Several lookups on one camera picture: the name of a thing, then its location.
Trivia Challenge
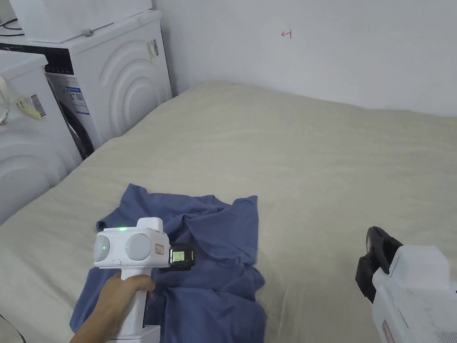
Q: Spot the white washing machine with box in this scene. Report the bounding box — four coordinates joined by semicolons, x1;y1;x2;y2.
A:
0;0;174;162

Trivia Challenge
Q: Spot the black cable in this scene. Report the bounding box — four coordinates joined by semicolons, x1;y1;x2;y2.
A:
0;314;25;343

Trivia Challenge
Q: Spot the bed with beige sheet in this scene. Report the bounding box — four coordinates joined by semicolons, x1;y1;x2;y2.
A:
0;81;457;343

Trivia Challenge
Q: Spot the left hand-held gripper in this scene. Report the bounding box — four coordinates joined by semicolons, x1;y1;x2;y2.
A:
93;217;197;343

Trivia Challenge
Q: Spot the person's left hand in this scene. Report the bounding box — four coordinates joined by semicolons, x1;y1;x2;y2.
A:
83;273;157;339

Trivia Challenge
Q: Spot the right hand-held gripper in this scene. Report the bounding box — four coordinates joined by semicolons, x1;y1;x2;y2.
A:
355;226;457;343

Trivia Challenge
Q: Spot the blue shirt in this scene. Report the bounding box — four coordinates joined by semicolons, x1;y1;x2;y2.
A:
69;183;269;343

